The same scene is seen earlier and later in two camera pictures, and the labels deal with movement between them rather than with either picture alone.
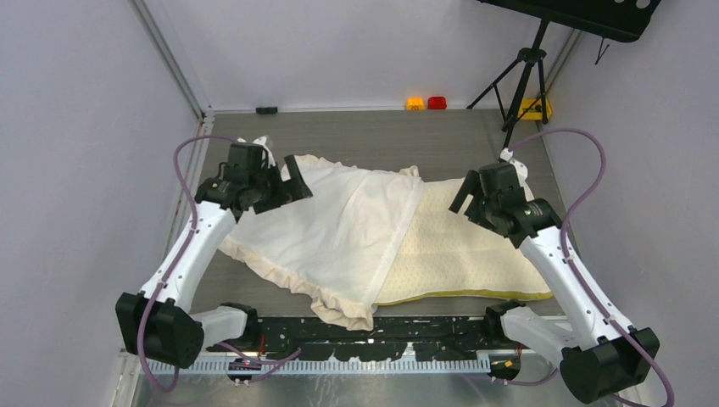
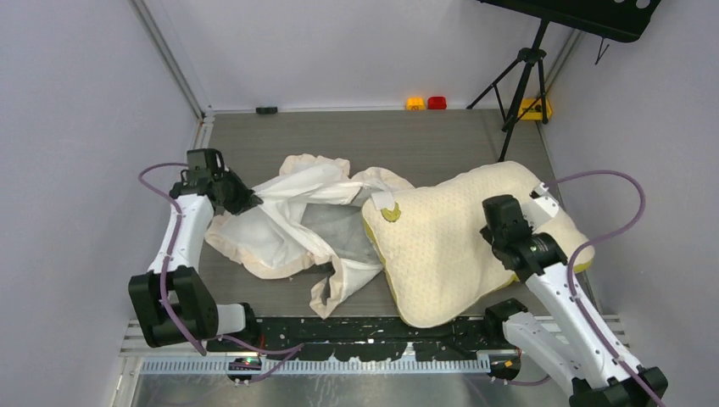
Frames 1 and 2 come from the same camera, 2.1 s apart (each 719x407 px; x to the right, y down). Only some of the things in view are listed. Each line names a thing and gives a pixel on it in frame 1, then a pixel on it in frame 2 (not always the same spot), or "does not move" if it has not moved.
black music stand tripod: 609,20 does not move
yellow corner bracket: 534,113 does not move
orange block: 415,104 does not move
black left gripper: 281,196 -> 246,200
